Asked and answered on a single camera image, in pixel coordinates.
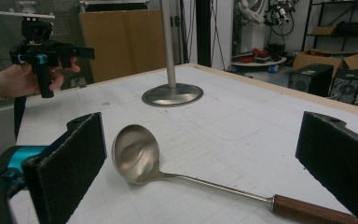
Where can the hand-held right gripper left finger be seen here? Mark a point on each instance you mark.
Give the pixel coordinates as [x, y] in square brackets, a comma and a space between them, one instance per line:
[65, 174]

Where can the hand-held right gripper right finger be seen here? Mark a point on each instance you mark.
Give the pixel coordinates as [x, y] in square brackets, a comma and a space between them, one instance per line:
[338, 161]

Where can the steel pole stand round base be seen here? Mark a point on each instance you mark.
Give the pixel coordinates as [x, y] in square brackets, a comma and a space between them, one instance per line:
[171, 95]

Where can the large brown cardboard sheet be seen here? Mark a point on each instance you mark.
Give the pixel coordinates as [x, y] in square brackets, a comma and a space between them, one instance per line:
[124, 43]

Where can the open cardboard box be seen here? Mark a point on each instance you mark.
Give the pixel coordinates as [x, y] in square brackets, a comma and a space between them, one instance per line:
[320, 59]

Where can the white grid mat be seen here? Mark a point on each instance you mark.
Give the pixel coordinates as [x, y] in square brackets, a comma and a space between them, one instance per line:
[230, 130]

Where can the blue tape roll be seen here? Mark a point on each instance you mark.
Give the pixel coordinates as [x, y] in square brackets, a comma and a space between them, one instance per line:
[273, 68]

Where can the black pillar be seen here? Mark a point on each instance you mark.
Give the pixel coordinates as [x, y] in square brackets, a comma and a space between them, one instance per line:
[203, 31]

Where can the round white low table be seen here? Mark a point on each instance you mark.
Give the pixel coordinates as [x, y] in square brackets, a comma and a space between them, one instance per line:
[261, 63]

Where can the small cardboard box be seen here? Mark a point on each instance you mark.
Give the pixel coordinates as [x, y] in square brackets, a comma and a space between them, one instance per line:
[324, 30]

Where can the black bag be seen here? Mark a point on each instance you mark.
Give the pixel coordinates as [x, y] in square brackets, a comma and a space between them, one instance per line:
[355, 28]

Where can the black metal shelf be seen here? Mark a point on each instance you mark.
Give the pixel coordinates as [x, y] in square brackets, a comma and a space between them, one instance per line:
[338, 18]

